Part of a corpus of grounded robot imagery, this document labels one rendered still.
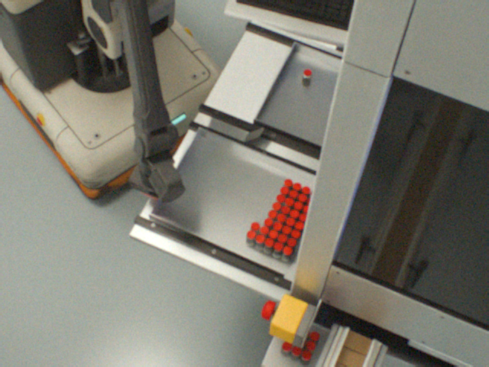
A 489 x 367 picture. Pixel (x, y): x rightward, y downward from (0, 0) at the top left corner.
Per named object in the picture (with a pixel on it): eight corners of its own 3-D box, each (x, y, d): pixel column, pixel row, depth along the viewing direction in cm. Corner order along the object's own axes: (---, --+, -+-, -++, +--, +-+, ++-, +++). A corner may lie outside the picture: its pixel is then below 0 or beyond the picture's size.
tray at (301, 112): (416, 96, 210) (419, 89, 207) (381, 177, 198) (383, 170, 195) (293, 50, 215) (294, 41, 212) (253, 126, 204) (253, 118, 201)
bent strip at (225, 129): (263, 140, 202) (264, 127, 197) (258, 149, 201) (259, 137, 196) (211, 119, 205) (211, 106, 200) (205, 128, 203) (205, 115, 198)
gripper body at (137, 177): (169, 201, 183) (166, 186, 177) (127, 184, 185) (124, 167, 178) (182, 178, 186) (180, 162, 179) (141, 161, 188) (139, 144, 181)
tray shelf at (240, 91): (420, 86, 214) (422, 82, 212) (320, 321, 183) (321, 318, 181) (252, 22, 222) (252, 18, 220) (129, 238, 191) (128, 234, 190)
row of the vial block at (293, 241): (318, 200, 195) (321, 191, 191) (289, 264, 187) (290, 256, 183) (310, 196, 195) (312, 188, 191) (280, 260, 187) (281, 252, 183)
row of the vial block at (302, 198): (310, 196, 195) (312, 187, 191) (280, 260, 187) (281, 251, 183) (302, 193, 196) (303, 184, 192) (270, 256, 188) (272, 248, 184)
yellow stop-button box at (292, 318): (313, 318, 173) (317, 306, 167) (300, 348, 170) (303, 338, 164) (280, 303, 174) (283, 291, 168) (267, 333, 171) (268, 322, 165)
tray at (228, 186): (327, 188, 197) (328, 181, 194) (283, 280, 185) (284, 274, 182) (199, 134, 203) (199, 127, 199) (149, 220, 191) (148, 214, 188)
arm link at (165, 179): (172, 121, 172) (135, 134, 168) (199, 162, 167) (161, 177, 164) (166, 153, 182) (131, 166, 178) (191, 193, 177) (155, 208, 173)
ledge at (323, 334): (341, 340, 181) (343, 338, 180) (320, 394, 176) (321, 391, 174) (283, 315, 184) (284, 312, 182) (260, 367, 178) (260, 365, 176)
